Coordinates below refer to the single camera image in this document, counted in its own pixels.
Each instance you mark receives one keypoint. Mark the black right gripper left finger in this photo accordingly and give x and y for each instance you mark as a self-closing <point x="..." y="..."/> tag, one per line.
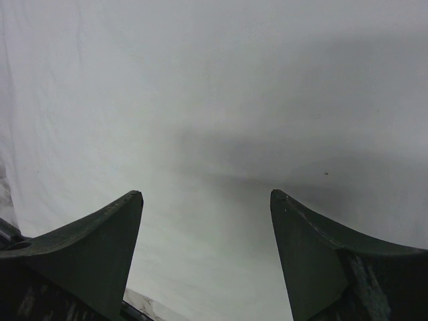
<point x="76" y="272"/>

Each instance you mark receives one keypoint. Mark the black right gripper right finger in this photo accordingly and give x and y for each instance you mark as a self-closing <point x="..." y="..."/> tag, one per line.
<point x="333" y="272"/>

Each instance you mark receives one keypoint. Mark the white t-shirt with flower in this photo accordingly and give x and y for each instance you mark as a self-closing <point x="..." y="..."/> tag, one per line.
<point x="206" y="107"/>

